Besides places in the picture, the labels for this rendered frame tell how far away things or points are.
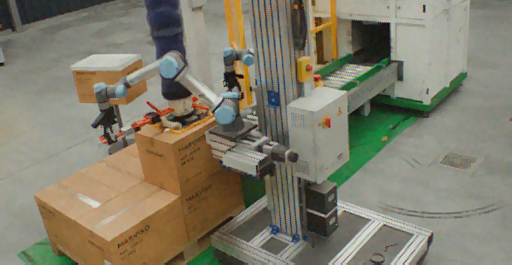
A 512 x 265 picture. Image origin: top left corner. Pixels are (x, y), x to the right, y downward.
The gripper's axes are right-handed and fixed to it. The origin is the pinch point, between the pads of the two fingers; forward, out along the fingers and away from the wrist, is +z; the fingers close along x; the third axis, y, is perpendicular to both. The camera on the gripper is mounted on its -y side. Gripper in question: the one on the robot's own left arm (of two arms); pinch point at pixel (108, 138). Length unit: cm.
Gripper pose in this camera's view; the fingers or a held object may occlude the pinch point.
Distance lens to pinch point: 322.7
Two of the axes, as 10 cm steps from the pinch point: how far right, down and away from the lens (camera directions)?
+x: -7.5, -2.0, 6.3
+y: 6.6, -3.7, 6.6
